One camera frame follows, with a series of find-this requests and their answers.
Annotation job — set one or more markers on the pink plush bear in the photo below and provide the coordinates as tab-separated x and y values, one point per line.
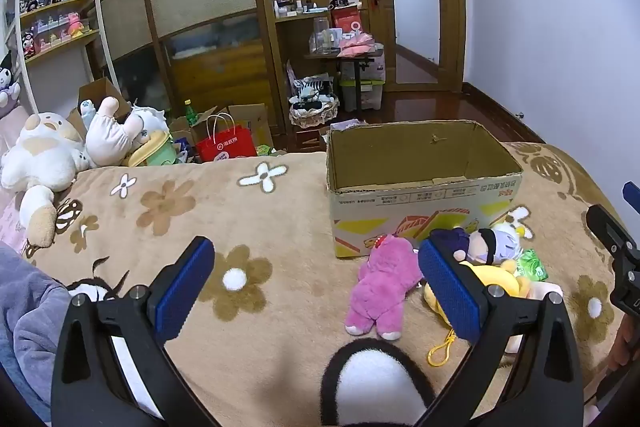
382	287

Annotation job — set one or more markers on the clear plastic storage bin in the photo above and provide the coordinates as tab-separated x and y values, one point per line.
367	94

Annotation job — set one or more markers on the red paper bag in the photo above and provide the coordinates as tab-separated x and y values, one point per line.
225	147

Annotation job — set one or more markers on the red box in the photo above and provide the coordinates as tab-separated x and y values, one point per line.
347	19

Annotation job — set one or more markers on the open cardboard box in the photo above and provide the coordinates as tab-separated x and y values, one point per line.
97	92
250	122

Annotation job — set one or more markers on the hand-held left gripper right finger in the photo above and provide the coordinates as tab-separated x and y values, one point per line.
450	292

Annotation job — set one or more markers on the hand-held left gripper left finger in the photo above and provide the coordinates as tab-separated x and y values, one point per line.
185	287

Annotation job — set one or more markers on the white-haired plush doll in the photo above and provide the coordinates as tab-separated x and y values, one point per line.
482	247

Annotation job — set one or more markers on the white shelf unit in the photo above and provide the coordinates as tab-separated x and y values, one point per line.
55	44

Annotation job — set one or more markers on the printed cardboard box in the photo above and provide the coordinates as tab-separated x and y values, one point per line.
425	157

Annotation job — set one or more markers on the white and tan cat plush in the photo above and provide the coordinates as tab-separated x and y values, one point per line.
40	152

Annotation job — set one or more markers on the green packet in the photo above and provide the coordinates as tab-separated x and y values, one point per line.
532	267

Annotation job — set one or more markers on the green bottle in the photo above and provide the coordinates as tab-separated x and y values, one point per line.
190	113

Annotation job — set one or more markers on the small side table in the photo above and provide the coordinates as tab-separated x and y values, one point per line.
350	59

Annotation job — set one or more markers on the white plush toy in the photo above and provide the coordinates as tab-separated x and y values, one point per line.
107	137

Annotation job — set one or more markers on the pink cloth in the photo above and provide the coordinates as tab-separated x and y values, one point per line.
355	44

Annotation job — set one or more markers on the clear jar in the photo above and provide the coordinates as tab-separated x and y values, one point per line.
321	32

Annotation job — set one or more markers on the wicker basket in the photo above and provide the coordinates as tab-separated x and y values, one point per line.
315	117

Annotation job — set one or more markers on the green and yellow bag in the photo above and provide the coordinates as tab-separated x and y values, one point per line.
150	152

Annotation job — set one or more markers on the grey clothing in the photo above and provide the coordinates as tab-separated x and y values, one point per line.
30	332

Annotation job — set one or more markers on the person's right hand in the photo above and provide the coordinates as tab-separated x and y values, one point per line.
625	347

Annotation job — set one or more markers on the yellow plush pouch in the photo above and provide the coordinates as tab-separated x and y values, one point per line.
500	279

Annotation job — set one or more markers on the black and white striped plush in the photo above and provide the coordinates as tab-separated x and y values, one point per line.
312	88

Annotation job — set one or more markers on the wooden wardrobe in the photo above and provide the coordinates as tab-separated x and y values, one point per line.
200	7

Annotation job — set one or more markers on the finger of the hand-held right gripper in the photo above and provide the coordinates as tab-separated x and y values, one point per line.
632	194
622	252

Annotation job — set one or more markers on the small box of pink packets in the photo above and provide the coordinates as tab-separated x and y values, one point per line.
345	125

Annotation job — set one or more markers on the black and purple plush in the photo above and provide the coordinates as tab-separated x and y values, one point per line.
7	82

